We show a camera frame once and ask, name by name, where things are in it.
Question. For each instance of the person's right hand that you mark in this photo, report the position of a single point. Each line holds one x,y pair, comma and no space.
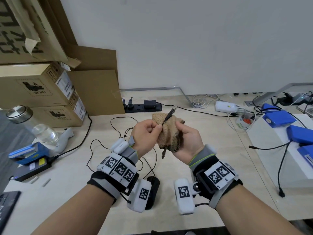
190,146

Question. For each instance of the person's left hand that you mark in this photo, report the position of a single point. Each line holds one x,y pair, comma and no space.
143,139

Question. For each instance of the person's left thumb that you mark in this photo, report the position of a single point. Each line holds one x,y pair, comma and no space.
155,130

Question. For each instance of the person's right thumb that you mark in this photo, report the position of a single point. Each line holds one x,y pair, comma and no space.
182,129

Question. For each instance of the person's right forearm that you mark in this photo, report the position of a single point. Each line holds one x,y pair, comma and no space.
251,212

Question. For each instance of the person's left forearm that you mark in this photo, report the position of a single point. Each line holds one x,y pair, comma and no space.
78,212

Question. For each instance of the black power strip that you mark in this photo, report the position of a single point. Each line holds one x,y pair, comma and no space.
144,107

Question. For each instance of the white power adapter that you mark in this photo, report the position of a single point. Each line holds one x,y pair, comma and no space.
227,106

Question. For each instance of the left wrist band with markers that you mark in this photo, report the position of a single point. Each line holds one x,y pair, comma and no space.
117,168

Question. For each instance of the wrist band with markers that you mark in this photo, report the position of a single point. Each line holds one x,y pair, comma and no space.
215,173
117,168

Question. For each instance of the right wrist band with markers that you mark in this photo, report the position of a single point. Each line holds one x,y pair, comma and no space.
215,173

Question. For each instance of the black oval device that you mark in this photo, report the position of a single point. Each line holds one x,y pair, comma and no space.
154,190

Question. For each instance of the flat brown cardboard sheet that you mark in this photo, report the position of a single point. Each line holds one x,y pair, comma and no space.
97,88

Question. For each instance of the blue battery pack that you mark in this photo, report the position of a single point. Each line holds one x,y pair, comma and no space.
269,107
300,135
307,155
278,119

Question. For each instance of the white handheld gun-shaped tool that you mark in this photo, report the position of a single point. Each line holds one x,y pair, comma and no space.
64,140

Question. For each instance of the cardboard box with white label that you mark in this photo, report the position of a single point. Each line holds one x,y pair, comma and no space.
31,85
61,115

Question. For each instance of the small grey stick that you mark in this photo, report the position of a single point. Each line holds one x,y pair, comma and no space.
46,182
34,180

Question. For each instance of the glass bottle with metal lid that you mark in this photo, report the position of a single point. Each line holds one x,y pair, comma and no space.
31,124

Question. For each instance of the flat black box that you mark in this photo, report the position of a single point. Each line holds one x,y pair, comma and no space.
31,170

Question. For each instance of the blue and white device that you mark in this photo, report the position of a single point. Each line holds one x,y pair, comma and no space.
27,152

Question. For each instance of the large torn cardboard box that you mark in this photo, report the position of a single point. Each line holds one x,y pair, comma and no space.
22,29

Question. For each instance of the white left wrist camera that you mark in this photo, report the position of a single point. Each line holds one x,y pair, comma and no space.
140,194

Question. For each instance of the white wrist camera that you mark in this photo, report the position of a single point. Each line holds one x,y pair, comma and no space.
140,194
184,195

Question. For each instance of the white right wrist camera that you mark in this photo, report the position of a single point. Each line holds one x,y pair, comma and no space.
184,195

